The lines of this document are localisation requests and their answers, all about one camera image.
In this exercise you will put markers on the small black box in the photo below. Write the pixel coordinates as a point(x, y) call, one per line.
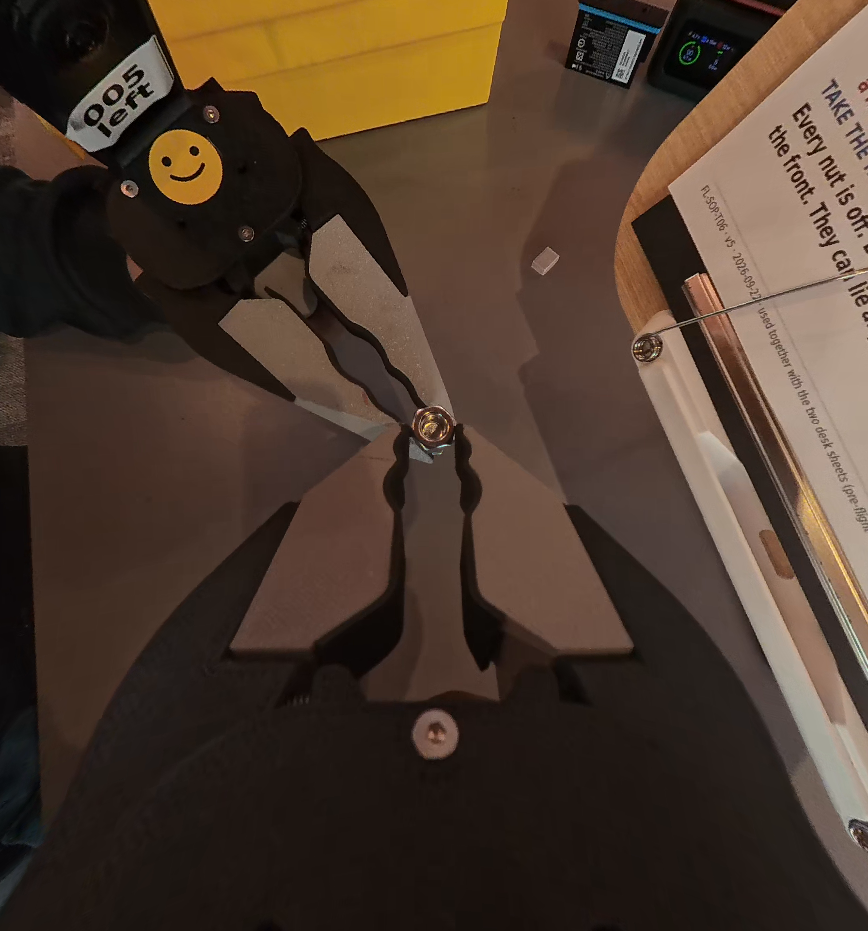
point(608, 51)

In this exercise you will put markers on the white stand ledge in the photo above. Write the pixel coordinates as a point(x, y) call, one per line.
point(710, 465)

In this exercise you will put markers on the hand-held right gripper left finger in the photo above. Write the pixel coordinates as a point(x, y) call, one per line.
point(325, 574)

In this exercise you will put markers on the black device with screen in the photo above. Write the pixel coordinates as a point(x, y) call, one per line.
point(695, 51)

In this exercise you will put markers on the printed instruction sheet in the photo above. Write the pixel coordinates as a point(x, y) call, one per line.
point(804, 218)

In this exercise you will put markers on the yellow plastic box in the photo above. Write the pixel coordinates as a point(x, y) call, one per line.
point(332, 58)

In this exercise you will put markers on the black backing sheet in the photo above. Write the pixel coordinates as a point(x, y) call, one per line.
point(659, 247)

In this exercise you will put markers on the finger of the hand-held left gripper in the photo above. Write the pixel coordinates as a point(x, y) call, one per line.
point(375, 291)
point(288, 342)

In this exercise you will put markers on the steel hex nut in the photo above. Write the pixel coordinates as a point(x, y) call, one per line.
point(417, 418)

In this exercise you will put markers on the clear acrylic ledge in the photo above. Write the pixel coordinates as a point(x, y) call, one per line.
point(768, 451)

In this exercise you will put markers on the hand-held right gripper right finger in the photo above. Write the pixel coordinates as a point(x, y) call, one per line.
point(543, 574)

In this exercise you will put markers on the small white block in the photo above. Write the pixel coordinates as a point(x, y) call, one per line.
point(545, 260)

